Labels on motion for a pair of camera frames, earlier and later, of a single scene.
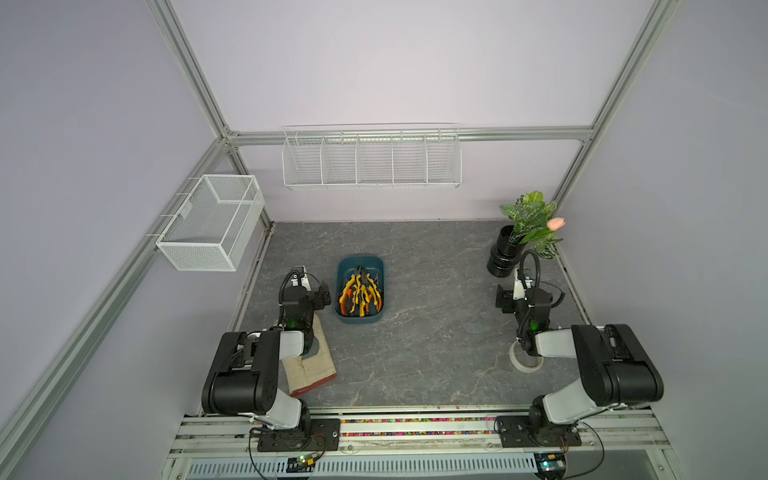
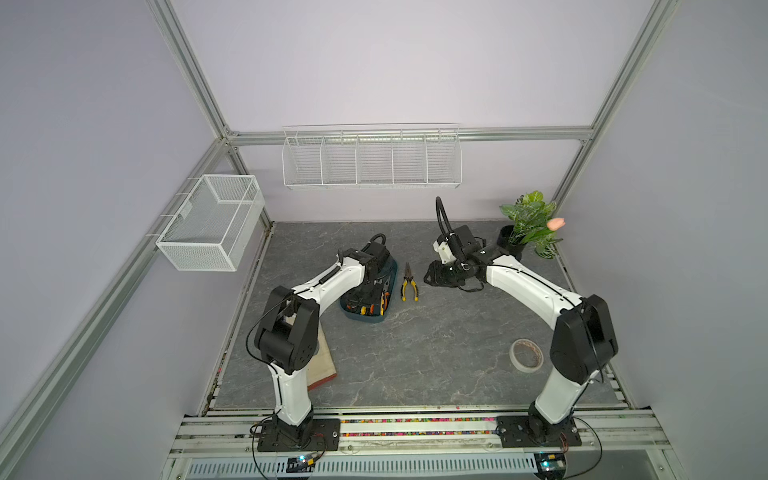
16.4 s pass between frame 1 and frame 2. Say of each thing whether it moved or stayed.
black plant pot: stayed
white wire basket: stayed
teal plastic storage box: moved
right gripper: moved
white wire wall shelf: stayed
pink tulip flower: stayed
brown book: stayed
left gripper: moved
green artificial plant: stayed
